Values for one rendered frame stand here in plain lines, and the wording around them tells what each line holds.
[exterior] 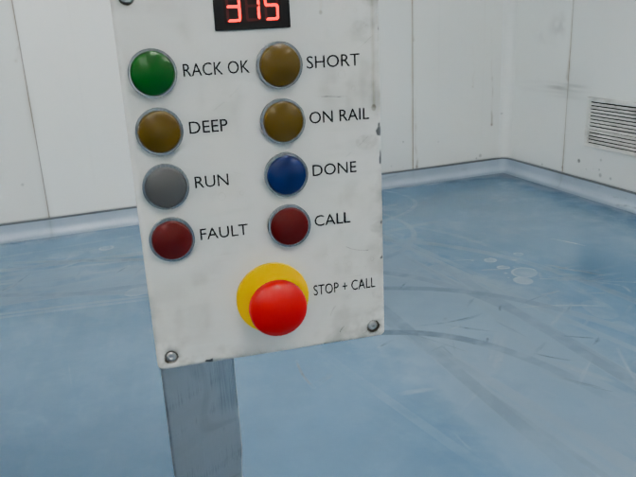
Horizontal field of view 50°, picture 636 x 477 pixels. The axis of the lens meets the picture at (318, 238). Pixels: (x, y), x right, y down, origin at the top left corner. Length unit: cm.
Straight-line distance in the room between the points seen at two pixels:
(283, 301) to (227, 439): 19
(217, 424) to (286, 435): 143
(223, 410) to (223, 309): 13
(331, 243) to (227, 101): 12
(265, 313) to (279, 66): 16
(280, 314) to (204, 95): 15
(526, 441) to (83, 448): 123
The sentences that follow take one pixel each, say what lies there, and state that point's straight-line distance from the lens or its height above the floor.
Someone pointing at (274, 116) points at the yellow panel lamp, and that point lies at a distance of 45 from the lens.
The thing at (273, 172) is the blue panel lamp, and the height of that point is 103.
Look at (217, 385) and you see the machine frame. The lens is 58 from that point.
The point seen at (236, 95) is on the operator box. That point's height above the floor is 108.
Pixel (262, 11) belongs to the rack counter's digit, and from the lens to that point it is 45.
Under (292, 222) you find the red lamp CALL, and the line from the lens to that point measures 47.
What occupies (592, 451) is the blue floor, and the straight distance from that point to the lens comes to 204.
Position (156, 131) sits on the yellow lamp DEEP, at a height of 107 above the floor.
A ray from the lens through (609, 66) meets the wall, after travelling 438.
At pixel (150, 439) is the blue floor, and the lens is 210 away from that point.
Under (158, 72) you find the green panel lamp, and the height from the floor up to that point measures 110.
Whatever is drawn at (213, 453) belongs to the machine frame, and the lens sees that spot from 62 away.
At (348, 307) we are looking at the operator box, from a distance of 51.
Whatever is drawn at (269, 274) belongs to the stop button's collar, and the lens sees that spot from 48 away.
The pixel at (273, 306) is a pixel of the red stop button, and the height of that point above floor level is 95.
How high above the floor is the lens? 113
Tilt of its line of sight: 18 degrees down
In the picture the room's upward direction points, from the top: 3 degrees counter-clockwise
